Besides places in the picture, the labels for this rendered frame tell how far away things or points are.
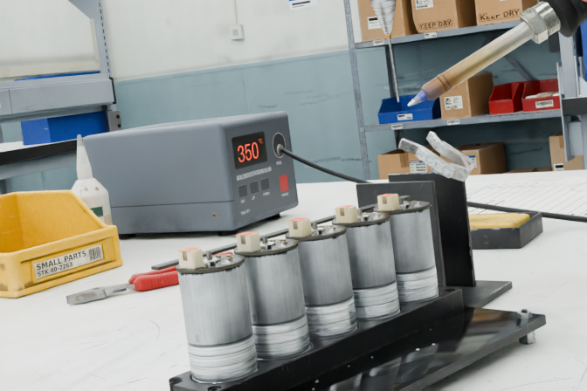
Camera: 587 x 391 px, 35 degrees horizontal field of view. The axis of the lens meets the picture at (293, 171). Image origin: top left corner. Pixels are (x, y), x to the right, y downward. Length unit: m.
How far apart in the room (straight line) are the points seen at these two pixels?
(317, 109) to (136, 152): 4.85
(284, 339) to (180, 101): 5.92
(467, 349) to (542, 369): 0.03
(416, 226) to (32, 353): 0.22
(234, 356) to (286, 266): 0.04
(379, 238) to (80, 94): 3.12
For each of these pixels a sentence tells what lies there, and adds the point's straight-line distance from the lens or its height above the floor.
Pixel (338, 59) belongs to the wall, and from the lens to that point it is 5.55.
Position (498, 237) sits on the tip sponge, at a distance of 0.62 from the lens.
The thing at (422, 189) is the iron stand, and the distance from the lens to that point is 0.47.
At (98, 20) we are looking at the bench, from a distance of 3.66.
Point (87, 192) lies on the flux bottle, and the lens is 0.78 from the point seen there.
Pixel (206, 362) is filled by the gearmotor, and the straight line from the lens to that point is 0.34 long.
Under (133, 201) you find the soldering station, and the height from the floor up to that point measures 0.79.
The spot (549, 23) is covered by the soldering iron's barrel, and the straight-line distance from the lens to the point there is 0.42.
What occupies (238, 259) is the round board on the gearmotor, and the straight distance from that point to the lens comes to 0.34.
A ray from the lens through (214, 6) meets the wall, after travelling 6.06.
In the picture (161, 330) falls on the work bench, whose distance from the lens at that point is 0.51.
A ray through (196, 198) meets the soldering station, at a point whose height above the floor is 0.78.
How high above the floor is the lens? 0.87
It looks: 6 degrees down
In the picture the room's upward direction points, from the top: 7 degrees counter-clockwise
